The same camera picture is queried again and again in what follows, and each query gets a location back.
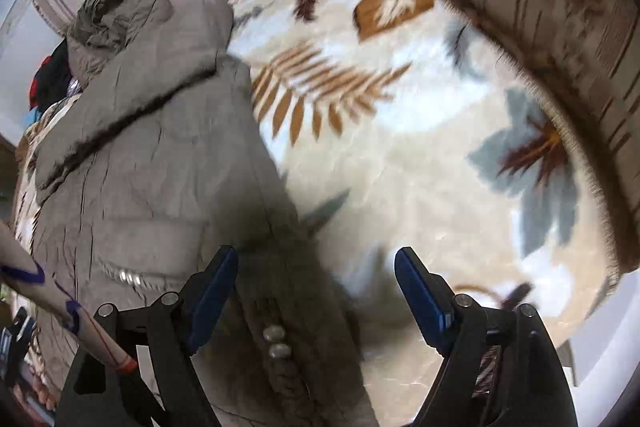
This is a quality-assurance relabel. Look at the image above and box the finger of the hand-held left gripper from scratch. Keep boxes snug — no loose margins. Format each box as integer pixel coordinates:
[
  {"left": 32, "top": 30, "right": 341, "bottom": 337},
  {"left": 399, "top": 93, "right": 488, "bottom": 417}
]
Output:
[{"left": 0, "top": 307, "right": 36, "bottom": 378}]

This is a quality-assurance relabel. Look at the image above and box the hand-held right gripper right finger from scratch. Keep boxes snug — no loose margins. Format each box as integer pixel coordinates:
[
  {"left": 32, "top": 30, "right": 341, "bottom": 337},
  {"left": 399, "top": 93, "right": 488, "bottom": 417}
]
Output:
[{"left": 394, "top": 247, "right": 577, "bottom": 427}]

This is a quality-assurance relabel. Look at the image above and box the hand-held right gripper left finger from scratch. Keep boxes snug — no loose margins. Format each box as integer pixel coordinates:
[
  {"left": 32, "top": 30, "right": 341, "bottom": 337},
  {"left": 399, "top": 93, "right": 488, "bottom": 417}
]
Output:
[{"left": 55, "top": 244, "right": 241, "bottom": 427}]

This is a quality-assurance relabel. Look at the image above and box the khaki quilted jacket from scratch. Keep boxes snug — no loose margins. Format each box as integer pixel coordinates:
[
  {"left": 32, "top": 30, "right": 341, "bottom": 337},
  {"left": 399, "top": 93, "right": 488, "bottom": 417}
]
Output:
[{"left": 27, "top": 0, "right": 381, "bottom": 427}]

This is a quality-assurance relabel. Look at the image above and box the pile of dark clothes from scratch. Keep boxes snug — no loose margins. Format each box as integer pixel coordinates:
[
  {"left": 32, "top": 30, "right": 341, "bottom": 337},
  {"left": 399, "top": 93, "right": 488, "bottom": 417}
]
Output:
[{"left": 27, "top": 39, "right": 76, "bottom": 112}]

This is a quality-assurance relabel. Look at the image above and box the white rod with blue marks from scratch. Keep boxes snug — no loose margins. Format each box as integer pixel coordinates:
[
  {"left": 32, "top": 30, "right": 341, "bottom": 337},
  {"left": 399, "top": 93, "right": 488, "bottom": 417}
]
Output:
[{"left": 0, "top": 222, "right": 139, "bottom": 376}]

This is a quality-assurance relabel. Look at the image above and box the leaf print fleece blanket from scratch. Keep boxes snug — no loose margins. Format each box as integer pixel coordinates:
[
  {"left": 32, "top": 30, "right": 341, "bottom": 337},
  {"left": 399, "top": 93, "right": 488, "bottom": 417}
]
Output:
[{"left": 10, "top": 0, "right": 621, "bottom": 427}]

